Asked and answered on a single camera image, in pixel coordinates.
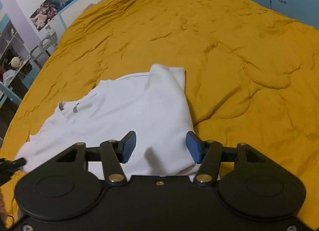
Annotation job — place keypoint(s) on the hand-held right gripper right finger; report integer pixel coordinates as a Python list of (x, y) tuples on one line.
[(193, 149)]

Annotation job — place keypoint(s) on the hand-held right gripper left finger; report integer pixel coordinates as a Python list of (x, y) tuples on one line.
[(129, 146)]

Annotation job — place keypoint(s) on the red bag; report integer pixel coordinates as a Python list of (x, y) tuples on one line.
[(1, 76)]

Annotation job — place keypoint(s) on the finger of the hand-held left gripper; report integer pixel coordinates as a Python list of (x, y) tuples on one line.
[(15, 163)]

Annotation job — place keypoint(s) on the white printed t-shirt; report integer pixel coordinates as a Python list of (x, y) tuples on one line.
[(129, 111)]

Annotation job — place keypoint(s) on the mustard yellow quilted blanket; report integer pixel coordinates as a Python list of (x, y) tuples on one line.
[(224, 59)]

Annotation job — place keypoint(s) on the blue desk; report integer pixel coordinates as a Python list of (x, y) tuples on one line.
[(25, 74)]

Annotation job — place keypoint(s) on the white wall shelf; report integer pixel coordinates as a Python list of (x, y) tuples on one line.
[(10, 39)]

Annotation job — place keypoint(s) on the grey chair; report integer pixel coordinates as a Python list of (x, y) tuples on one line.
[(44, 46)]

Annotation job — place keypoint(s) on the light blue chair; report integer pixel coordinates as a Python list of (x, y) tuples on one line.
[(10, 94)]

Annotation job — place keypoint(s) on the anime wall poster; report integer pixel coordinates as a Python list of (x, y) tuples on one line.
[(57, 1)]

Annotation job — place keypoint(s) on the cream round plush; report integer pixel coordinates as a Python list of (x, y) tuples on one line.
[(15, 62)]

